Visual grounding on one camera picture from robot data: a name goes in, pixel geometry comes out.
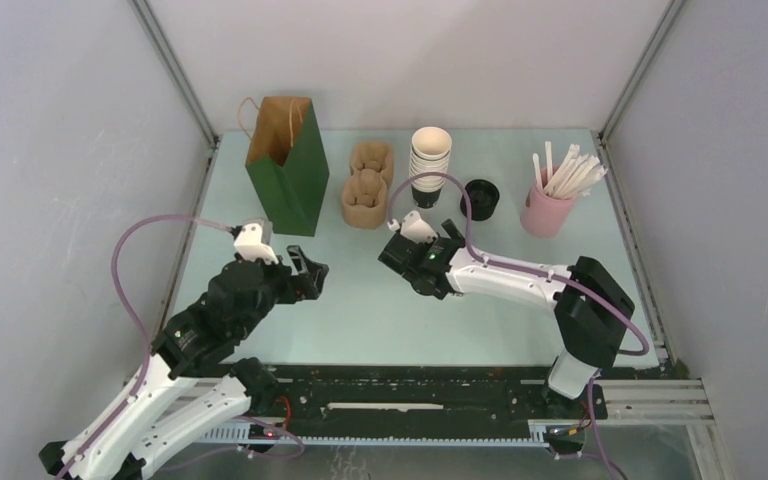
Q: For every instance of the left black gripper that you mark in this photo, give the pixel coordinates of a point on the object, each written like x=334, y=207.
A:
x=299, y=287

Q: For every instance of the white wrapped straws bundle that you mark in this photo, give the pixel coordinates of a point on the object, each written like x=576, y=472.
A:
x=573, y=177

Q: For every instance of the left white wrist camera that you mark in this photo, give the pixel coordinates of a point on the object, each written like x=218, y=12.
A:
x=252, y=241

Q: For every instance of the stack of black lids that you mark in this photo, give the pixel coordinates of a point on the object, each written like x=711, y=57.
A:
x=484, y=197

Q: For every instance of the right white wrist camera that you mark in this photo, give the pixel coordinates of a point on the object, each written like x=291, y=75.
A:
x=414, y=228

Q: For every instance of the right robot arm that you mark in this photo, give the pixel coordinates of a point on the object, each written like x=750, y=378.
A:
x=592, y=311

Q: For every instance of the green paper bag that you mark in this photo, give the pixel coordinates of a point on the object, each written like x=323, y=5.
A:
x=287, y=164

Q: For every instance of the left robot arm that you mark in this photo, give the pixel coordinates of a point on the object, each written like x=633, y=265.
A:
x=134, y=436

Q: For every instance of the brown pulp cup carrier stack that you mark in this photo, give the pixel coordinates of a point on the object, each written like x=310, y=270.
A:
x=364, y=196

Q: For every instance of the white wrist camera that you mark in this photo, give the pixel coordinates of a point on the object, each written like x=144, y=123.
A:
x=252, y=241
x=414, y=228

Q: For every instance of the stack of paper cups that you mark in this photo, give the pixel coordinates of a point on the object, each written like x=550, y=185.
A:
x=430, y=152

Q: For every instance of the pink straw holder cup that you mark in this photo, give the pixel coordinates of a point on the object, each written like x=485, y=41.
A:
x=543, y=216

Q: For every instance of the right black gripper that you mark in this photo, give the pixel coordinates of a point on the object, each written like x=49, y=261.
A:
x=454, y=232

